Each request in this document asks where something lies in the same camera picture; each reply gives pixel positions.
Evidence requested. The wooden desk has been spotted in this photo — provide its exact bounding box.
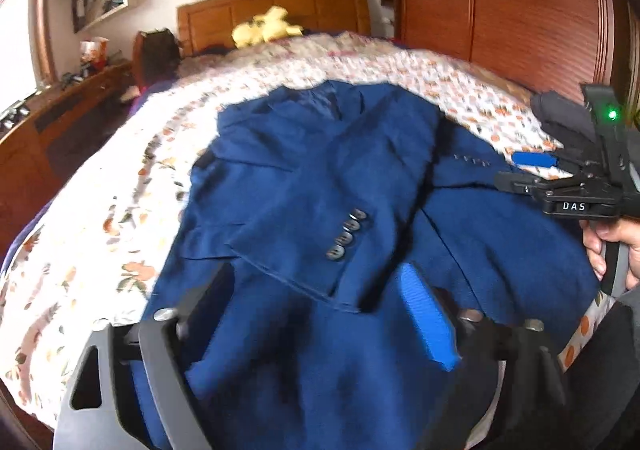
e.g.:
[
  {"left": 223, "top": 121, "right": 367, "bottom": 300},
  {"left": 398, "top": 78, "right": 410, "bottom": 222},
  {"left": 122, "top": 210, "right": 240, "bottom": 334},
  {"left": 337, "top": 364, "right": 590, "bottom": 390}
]
[{"left": 0, "top": 60, "right": 136, "bottom": 241}]

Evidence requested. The person's dark clothing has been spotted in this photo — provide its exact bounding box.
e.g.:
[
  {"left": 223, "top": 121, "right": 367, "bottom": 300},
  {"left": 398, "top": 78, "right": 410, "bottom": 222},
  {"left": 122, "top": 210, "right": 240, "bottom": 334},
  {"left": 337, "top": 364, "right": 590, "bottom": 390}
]
[{"left": 565, "top": 280, "right": 640, "bottom": 450}]

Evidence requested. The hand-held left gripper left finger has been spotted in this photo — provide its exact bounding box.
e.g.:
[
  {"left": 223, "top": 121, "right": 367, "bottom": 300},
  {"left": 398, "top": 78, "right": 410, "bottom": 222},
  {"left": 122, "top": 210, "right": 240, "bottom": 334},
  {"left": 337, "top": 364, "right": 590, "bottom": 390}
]
[{"left": 54, "top": 262, "right": 236, "bottom": 450}]

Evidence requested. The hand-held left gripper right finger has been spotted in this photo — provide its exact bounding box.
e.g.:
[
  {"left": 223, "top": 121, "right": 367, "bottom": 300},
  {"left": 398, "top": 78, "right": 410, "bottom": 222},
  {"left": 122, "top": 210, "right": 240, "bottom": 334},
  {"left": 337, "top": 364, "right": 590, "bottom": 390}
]
[{"left": 397, "top": 262, "right": 571, "bottom": 450}]

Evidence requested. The window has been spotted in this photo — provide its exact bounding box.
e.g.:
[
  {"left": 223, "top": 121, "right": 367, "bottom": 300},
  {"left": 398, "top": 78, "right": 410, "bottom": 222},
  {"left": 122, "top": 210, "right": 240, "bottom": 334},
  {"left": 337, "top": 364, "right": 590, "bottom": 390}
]
[{"left": 0, "top": 0, "right": 41, "bottom": 101}]

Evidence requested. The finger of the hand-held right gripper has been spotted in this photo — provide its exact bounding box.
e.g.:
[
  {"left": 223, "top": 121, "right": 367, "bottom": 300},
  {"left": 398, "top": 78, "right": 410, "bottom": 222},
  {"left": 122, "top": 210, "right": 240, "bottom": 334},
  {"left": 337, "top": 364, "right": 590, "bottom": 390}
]
[
  {"left": 494, "top": 150, "right": 591, "bottom": 198},
  {"left": 530, "top": 90, "right": 598, "bottom": 161}
]

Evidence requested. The yellow plush toy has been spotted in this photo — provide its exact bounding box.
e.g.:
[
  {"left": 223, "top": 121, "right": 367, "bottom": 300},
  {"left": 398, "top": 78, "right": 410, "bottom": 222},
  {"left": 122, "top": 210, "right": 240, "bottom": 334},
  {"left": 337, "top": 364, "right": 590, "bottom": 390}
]
[{"left": 231, "top": 6, "right": 303, "bottom": 48}]

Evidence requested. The person's right hand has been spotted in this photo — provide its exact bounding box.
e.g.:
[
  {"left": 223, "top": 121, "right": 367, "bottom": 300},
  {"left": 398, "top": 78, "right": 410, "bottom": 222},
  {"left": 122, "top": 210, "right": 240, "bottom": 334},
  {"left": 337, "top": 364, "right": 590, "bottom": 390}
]
[{"left": 581, "top": 222, "right": 640, "bottom": 283}]

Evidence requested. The navy blue blazer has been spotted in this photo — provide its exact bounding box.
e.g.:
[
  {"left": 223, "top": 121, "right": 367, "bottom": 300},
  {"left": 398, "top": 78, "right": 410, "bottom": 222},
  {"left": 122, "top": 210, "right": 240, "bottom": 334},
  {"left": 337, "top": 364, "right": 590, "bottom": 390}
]
[{"left": 130, "top": 80, "right": 601, "bottom": 450}]

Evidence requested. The wooden louvred wardrobe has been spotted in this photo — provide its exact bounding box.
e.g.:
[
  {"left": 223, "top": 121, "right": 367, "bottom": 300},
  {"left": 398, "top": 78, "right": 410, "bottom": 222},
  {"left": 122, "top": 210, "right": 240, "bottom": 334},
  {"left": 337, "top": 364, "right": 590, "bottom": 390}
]
[{"left": 377, "top": 0, "right": 640, "bottom": 131}]

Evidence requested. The orange print bed sheet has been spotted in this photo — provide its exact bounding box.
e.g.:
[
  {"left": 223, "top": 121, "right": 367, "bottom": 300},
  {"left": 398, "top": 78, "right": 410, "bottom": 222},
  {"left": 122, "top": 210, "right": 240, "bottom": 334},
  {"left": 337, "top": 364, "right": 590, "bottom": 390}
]
[{"left": 0, "top": 37, "right": 608, "bottom": 418}]

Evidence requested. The dark wooden chair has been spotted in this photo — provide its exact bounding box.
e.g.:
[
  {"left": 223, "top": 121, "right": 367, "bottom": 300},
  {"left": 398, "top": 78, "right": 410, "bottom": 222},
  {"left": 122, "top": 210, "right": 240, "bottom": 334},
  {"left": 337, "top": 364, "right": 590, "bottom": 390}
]
[{"left": 132, "top": 29, "right": 181, "bottom": 86}]

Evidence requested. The white wall shelf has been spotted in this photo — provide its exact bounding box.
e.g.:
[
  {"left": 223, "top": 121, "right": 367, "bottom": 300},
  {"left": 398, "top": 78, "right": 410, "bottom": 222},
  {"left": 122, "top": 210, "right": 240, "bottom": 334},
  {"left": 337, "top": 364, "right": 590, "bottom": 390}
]
[{"left": 72, "top": 0, "right": 138, "bottom": 33}]

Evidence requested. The wooden headboard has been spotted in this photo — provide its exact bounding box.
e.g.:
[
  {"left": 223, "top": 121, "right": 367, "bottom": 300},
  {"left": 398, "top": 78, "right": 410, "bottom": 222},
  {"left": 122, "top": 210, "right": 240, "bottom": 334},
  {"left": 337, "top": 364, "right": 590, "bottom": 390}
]
[{"left": 176, "top": 0, "right": 372, "bottom": 58}]

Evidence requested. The orange and white snack bag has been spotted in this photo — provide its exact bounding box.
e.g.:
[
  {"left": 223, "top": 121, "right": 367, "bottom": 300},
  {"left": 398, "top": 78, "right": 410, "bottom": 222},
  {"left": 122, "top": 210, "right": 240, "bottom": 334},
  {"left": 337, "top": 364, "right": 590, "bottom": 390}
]
[{"left": 80, "top": 37, "right": 108, "bottom": 68}]

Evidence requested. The floral quilt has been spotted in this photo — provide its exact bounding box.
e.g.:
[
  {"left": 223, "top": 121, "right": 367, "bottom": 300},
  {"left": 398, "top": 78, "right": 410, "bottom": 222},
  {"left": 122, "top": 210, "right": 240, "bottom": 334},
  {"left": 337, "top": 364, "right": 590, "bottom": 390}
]
[{"left": 180, "top": 32, "right": 401, "bottom": 76}]

